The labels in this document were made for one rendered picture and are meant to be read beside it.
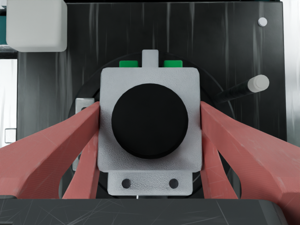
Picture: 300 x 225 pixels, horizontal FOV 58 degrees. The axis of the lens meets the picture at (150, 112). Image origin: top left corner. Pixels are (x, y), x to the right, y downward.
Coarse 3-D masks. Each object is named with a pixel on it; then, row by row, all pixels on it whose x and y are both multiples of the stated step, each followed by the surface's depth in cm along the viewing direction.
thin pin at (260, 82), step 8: (248, 80) 14; (256, 80) 13; (264, 80) 13; (232, 88) 17; (240, 88) 16; (248, 88) 14; (256, 88) 14; (264, 88) 14; (216, 96) 21; (224, 96) 19; (232, 96) 17; (240, 96) 17
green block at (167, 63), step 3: (165, 60) 17; (168, 60) 17; (171, 60) 17; (174, 60) 17; (177, 60) 17; (180, 60) 17; (165, 63) 17; (168, 63) 17; (171, 63) 17; (174, 63) 17; (177, 63) 17; (180, 63) 17; (162, 66) 18; (165, 66) 17; (168, 66) 17; (171, 66) 17; (174, 66) 17; (177, 66) 17; (180, 66) 17
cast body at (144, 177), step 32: (128, 96) 11; (160, 96) 11; (192, 96) 12; (128, 128) 10; (160, 128) 10; (192, 128) 11; (128, 160) 11; (160, 160) 11; (192, 160) 11; (128, 192) 14; (160, 192) 14
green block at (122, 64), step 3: (120, 63) 17; (123, 63) 17; (126, 63) 17; (129, 63) 17; (132, 63) 17; (135, 63) 17; (120, 66) 17; (123, 66) 17; (126, 66) 17; (129, 66) 17; (132, 66) 17; (135, 66) 17; (138, 66) 18
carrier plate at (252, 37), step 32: (96, 32) 24; (128, 32) 24; (160, 32) 24; (192, 32) 24; (224, 32) 24; (256, 32) 24; (32, 64) 24; (64, 64) 24; (96, 64) 24; (224, 64) 24; (256, 64) 24; (32, 96) 24; (64, 96) 24; (256, 96) 24; (32, 128) 24; (256, 128) 24; (64, 192) 24
